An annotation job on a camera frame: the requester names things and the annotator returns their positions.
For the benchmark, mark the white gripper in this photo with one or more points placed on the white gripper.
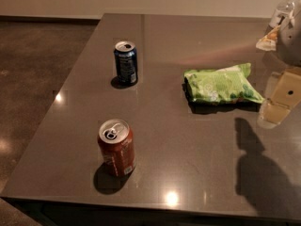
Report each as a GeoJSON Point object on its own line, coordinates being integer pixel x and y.
{"type": "Point", "coordinates": [292, 42]}

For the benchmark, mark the red coke can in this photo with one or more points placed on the red coke can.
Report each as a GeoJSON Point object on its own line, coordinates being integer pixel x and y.
{"type": "Point", "coordinates": [116, 141]}

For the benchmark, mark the blue pepsi can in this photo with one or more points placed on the blue pepsi can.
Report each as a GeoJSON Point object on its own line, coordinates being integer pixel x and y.
{"type": "Point", "coordinates": [126, 62]}

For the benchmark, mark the white orange snack wrapper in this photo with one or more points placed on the white orange snack wrapper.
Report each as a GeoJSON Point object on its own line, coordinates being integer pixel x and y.
{"type": "Point", "coordinates": [269, 41]}

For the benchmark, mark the green chip bag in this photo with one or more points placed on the green chip bag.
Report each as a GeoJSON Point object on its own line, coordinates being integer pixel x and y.
{"type": "Point", "coordinates": [222, 86]}

